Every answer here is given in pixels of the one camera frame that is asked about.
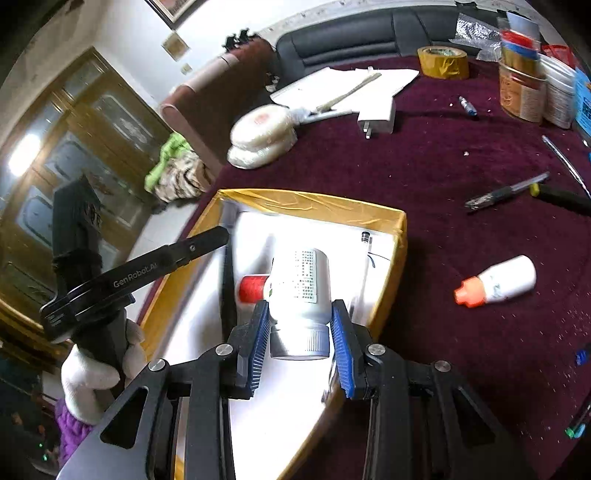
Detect person's left forearm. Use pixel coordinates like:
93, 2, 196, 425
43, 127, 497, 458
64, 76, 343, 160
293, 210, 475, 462
54, 399, 97, 468

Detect white medicine bottle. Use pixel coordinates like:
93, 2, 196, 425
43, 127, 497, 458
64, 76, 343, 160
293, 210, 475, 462
268, 248, 332, 361

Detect small jar orange lid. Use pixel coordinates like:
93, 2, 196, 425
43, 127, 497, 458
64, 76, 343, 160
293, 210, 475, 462
501, 27, 542, 63

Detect striped cloth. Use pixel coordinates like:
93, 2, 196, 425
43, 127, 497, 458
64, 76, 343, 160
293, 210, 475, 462
154, 152, 215, 204

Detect wooden stick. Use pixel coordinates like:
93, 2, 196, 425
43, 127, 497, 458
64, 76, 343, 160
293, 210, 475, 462
316, 71, 383, 114

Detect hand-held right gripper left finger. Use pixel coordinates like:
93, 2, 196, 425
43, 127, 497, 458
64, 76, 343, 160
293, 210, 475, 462
58, 299, 272, 480

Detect brown chair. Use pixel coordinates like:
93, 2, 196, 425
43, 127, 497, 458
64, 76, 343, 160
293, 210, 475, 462
159, 37, 278, 174

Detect small wall plate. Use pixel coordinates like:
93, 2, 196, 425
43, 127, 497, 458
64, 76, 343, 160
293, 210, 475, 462
161, 30, 191, 61

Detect person's left hand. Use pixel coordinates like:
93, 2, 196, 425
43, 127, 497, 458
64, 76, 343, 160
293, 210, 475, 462
61, 318, 147, 424

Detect white bottle orange cap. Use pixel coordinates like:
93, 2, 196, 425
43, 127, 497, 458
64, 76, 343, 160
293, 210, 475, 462
453, 255, 537, 309

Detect white pen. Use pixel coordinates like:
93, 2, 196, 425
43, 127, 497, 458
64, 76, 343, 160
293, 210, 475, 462
351, 231, 375, 319

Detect black plastic clip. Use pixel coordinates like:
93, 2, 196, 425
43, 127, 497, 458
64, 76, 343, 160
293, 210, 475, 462
224, 28, 252, 49

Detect framed wall painting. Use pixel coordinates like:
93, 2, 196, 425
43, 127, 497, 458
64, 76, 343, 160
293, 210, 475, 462
145, 0, 199, 25

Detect white paper sheets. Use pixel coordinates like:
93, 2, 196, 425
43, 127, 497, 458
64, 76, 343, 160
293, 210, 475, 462
269, 66, 421, 121

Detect black leather sofa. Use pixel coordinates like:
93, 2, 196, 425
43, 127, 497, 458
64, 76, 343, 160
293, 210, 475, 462
276, 7, 462, 88

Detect small red cap bottle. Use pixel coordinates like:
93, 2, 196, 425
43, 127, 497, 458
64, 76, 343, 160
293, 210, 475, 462
237, 274, 271, 305

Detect round white cake packet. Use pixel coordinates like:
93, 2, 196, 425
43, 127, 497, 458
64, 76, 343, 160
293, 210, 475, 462
230, 104, 296, 149
227, 134, 296, 170

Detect silver foil bag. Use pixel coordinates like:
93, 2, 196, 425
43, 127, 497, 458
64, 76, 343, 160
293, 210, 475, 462
455, 11, 502, 61

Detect green cloth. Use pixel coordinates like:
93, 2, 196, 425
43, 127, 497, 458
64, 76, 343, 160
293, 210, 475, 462
144, 133, 192, 192

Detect black yellow screwdriver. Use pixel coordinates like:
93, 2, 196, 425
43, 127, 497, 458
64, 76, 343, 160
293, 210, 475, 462
529, 182, 591, 214

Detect yellow tape roll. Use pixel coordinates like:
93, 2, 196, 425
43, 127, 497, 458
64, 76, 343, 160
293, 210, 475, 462
417, 45, 471, 80

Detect black silver pen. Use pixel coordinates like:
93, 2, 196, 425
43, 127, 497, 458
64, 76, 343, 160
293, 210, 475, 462
465, 172, 551, 212

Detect white charger adapter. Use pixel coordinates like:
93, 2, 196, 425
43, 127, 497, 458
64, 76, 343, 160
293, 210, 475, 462
357, 97, 398, 139

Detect clear plastic jars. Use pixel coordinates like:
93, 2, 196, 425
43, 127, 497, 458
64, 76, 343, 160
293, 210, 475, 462
498, 46, 548, 124

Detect wooden cabinet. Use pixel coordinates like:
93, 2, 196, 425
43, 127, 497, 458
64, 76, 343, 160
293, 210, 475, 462
0, 46, 204, 352

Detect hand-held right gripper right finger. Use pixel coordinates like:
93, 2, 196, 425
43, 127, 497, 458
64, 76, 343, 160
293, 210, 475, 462
329, 299, 540, 480

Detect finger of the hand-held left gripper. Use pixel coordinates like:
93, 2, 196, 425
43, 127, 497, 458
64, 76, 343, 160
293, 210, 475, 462
165, 226, 230, 271
222, 240, 236, 334

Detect white plastic jar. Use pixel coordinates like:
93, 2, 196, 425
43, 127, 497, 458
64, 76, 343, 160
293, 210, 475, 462
538, 54, 577, 130

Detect thin metal rod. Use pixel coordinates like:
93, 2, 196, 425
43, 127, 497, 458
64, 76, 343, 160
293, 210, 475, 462
541, 134, 591, 199

